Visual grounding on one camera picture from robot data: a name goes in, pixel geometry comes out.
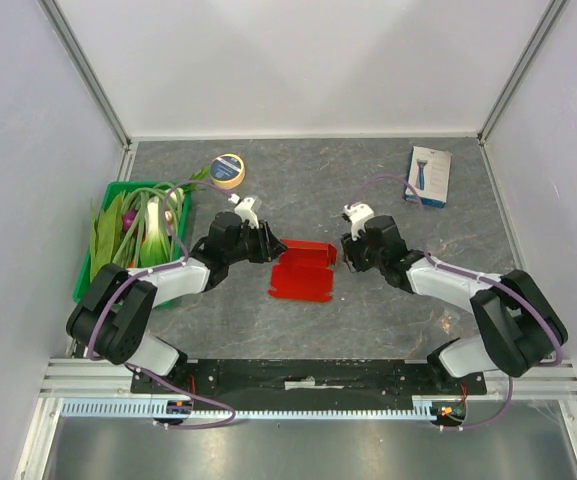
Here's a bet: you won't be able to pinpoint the bok choy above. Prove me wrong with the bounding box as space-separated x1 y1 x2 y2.
139 197 171 267

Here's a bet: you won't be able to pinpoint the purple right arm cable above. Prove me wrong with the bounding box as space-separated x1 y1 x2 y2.
346 173 567 432

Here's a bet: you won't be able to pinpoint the slotted cable duct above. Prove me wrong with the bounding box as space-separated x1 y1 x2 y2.
61 397 442 420

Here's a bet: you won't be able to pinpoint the purple onion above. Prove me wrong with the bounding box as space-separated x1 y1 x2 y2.
122 210 137 232

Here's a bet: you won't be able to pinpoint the red paper box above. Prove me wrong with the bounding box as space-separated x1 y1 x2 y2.
268 239 337 303

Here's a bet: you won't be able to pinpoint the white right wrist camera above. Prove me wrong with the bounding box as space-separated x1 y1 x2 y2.
343 202 375 241

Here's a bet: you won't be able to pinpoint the green long beans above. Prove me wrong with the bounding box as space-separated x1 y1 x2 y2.
107 182 189 271

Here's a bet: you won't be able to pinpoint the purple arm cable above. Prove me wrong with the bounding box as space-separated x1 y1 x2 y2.
346 173 567 432
85 178 242 431

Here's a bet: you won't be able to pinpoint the green leafy vegetables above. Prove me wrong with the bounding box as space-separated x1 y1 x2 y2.
89 191 125 281

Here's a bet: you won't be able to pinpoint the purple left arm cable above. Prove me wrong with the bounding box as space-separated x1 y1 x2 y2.
85 178 242 431

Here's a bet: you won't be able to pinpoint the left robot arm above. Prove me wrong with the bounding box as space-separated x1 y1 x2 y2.
66 212 287 393

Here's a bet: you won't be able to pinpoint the masking tape roll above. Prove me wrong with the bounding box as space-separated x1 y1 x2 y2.
210 153 246 190

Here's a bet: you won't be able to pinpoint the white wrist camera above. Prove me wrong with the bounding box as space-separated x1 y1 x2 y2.
343 202 375 241
228 193 261 229

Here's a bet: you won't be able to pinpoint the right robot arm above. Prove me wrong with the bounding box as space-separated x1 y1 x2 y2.
341 203 568 394

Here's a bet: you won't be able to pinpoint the razor package box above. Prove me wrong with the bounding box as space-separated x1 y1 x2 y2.
407 146 452 208

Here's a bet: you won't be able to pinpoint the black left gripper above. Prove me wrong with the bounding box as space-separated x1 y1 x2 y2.
226 220 288 264

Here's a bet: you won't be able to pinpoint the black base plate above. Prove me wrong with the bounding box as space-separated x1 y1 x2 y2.
130 357 488 412

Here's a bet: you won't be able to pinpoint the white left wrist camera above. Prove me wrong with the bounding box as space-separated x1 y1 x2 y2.
228 193 261 229

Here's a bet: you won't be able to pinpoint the green plastic tray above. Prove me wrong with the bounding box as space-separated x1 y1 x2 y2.
72 180 195 305

